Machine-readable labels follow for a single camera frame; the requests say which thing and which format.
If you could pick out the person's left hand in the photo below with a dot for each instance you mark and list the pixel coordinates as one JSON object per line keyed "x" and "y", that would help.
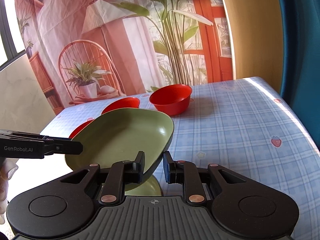
{"x": 6, "y": 172}

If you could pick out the blue chair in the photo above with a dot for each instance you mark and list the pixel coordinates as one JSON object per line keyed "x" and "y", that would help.
{"x": 300, "y": 55}

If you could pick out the blue checked tablecloth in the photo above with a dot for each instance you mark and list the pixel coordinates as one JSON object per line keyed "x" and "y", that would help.
{"x": 237, "y": 130}

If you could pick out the green plate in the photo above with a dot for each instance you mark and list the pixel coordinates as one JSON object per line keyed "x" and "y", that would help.
{"x": 120, "y": 135}

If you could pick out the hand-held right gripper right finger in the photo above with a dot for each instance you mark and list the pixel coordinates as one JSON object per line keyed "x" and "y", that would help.
{"x": 166, "y": 167}

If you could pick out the printed wall poster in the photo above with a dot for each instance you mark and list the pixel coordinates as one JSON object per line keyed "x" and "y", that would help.
{"x": 130, "y": 42}

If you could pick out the red bowl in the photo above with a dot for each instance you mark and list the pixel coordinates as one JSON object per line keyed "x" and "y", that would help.
{"x": 172, "y": 100}

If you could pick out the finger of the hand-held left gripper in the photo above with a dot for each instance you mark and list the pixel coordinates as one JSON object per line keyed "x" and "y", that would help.
{"x": 67, "y": 148}

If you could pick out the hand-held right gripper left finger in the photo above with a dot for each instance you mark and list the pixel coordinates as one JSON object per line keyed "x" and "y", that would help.
{"x": 140, "y": 166}

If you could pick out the red plate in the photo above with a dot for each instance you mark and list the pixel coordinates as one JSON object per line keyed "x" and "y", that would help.
{"x": 122, "y": 103}
{"x": 81, "y": 128}

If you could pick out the dark window frame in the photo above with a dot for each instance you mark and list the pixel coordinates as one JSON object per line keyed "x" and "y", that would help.
{"x": 11, "y": 38}

